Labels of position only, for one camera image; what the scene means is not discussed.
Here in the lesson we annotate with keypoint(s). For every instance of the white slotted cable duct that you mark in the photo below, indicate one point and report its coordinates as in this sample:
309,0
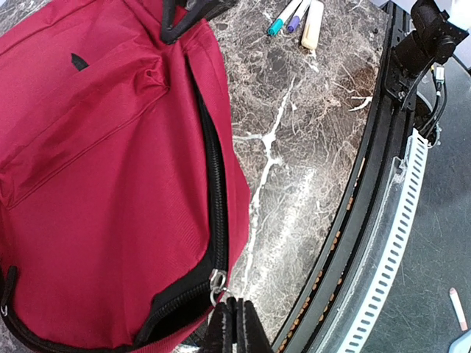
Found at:
384,252

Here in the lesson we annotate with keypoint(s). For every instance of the purple cap marker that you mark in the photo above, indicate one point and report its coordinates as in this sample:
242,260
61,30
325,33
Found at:
298,15

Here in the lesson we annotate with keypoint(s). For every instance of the black front rail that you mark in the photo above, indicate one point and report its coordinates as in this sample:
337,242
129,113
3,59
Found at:
387,129

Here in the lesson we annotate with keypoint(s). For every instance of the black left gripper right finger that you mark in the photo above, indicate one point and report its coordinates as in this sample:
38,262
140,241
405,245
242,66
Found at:
250,336

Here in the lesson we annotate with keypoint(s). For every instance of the red student backpack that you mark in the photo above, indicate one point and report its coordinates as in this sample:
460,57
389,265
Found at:
123,205

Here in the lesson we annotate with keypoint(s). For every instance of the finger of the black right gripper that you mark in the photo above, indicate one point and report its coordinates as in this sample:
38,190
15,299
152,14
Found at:
195,11

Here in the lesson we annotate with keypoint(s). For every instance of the teal cap marker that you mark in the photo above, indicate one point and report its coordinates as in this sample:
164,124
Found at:
283,17

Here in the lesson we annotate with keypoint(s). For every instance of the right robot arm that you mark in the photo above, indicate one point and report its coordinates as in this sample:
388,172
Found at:
434,38

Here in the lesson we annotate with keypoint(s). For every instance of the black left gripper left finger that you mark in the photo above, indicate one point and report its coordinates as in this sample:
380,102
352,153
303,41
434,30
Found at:
219,336

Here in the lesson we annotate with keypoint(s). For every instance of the yellow pink pastel highlighter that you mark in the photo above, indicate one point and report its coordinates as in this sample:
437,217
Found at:
311,32

